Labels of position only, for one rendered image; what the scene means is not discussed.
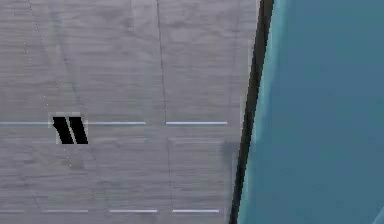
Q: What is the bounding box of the blue flat panel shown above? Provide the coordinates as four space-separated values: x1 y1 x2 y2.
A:
237 0 384 224

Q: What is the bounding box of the grey wooden cupboard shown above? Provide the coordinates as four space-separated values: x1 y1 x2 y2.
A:
0 0 262 224

